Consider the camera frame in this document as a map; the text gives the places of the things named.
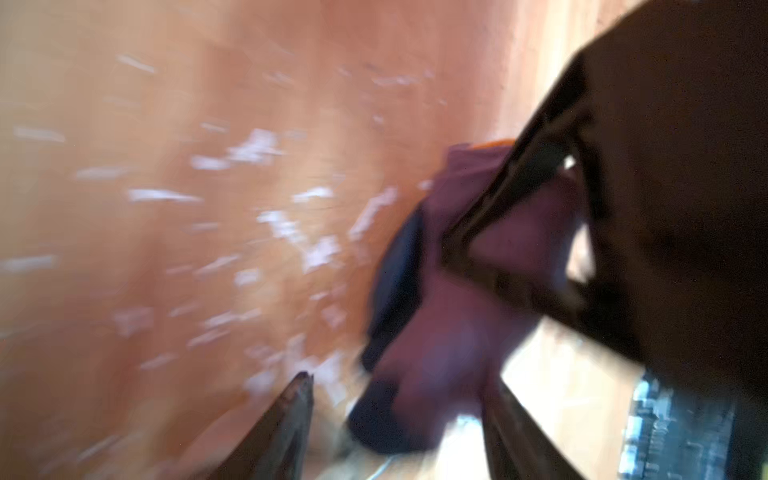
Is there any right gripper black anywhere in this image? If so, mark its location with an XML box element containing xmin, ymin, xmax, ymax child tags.
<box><xmin>441</xmin><ymin>1</ymin><xmax>767</xmax><ymax>396</ymax></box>

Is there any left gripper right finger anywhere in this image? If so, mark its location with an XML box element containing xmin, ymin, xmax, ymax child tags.
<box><xmin>482</xmin><ymin>380</ymin><xmax>583</xmax><ymax>480</ymax></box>

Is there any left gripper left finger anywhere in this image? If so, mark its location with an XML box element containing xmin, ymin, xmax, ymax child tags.
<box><xmin>209</xmin><ymin>371</ymin><xmax>314</xmax><ymax>480</ymax></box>

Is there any purple sock yellow cuff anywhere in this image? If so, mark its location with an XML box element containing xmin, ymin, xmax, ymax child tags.
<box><xmin>346</xmin><ymin>141</ymin><xmax>583</xmax><ymax>455</ymax></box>

